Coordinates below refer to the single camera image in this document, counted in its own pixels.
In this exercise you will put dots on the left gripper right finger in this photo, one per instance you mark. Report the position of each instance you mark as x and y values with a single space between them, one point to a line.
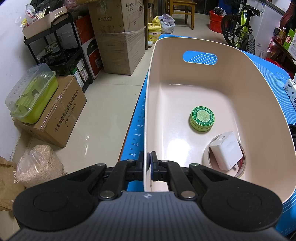
174 176

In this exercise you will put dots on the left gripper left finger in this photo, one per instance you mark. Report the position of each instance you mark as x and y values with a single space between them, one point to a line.
126 175

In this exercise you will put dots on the white tape roll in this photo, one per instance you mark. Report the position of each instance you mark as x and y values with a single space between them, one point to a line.
210 161

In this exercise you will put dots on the green round tin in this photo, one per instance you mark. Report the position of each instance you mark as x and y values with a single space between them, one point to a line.
202 118

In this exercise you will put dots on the large white charger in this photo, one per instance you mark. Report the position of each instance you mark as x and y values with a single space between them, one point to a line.
226 150

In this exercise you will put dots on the beige plastic storage bin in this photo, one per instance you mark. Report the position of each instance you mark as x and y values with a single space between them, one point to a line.
238 95

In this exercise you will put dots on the floor cardboard box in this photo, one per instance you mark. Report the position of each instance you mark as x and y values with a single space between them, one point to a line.
60 115

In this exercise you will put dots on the bag of grain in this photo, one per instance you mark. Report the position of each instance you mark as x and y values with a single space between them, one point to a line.
39 165

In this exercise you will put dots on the lower large cardboard box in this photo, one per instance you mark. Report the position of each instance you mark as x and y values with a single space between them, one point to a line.
119 31

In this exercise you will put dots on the brown paper bag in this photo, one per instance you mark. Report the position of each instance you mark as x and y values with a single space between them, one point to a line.
9 188

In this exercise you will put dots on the green clear lid container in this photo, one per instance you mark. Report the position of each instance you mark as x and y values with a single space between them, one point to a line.
31 94

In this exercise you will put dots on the blue silicone baking mat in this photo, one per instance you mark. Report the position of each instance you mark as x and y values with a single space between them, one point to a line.
276 78

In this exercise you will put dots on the black metal shelf rack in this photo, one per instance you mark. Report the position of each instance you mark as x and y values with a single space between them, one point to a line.
60 48

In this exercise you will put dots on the yellow detergent jug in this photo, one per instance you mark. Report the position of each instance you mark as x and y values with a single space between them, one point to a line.
154 29

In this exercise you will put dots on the plastic bag on floor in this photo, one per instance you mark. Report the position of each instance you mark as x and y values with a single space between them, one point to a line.
167 24

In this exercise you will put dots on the tissue box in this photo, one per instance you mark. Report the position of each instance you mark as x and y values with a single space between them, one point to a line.
290 89

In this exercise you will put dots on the red bucket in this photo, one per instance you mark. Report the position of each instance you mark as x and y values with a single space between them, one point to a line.
216 16

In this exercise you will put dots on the green black bicycle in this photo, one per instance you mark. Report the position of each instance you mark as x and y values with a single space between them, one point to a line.
236 28

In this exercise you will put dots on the wooden chair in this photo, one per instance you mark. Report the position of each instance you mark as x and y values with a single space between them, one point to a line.
183 7

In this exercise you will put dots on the green white carton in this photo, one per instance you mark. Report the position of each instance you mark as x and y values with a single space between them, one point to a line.
290 43

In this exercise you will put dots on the white refrigerator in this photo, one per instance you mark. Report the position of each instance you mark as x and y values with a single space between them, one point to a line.
263 26

